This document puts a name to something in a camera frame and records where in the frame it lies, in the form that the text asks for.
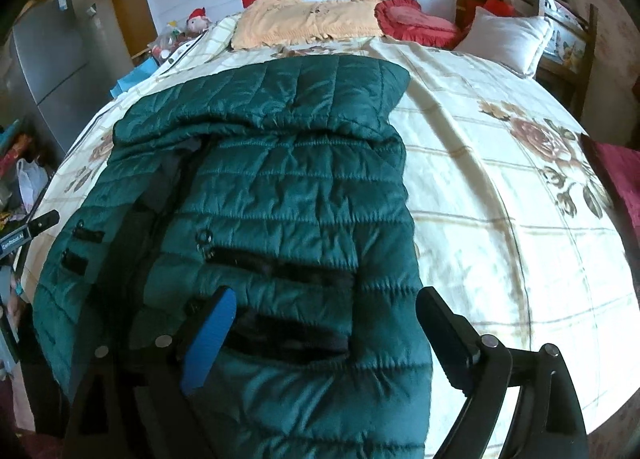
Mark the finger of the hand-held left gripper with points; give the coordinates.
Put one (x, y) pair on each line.
(44, 222)

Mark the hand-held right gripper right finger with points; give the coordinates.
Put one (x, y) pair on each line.
(442, 331)

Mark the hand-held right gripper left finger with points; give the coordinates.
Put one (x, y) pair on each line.
(211, 339)

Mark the dark green quilted jacket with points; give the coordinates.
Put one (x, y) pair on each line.
(280, 199)

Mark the white plastic bag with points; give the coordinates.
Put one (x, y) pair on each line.
(31, 184)

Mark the cream floral checked blanket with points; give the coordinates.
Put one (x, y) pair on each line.
(500, 239)

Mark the grey refrigerator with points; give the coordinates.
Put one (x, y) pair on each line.
(60, 69)

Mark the light blue paper box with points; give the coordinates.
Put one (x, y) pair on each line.
(134, 80)

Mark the pile of bottles and jars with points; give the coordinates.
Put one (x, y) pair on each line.
(170, 41)

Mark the dark red blanket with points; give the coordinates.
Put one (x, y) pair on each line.
(617, 184)

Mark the plush toy with red hat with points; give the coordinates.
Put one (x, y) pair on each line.
(197, 21)

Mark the white pillow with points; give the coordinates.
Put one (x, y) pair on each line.
(507, 39)

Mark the red frilled cushion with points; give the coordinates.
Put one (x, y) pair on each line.
(415, 21)

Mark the wooden chair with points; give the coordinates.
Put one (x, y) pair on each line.
(565, 39)

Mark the beige frilled pillow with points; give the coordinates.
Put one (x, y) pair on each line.
(300, 21)

